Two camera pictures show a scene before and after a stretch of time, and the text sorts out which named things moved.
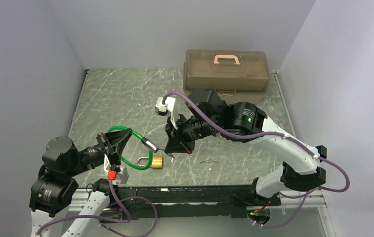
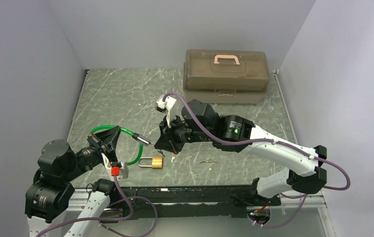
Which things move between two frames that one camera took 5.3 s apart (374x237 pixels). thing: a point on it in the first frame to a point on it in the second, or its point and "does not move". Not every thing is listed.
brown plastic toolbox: x=238 y=76 does not move
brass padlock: x=157 y=162 does not move
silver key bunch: x=209 y=160 does not move
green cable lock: x=150 y=145 to x=138 y=138
